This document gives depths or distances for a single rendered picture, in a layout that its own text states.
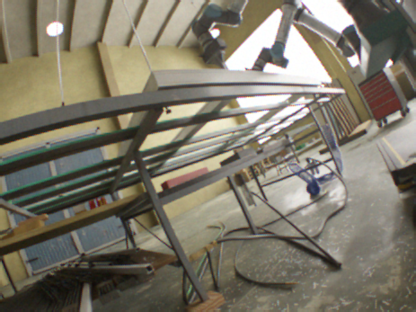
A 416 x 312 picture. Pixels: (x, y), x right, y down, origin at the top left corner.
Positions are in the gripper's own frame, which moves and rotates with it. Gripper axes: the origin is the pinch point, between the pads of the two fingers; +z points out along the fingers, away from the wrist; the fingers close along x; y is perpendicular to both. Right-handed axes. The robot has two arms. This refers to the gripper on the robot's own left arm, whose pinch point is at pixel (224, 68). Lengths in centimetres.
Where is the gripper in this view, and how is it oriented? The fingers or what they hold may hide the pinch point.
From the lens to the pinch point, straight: 94.4
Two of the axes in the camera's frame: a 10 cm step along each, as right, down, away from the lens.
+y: -7.5, 2.6, -6.0
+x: 5.1, -3.5, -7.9
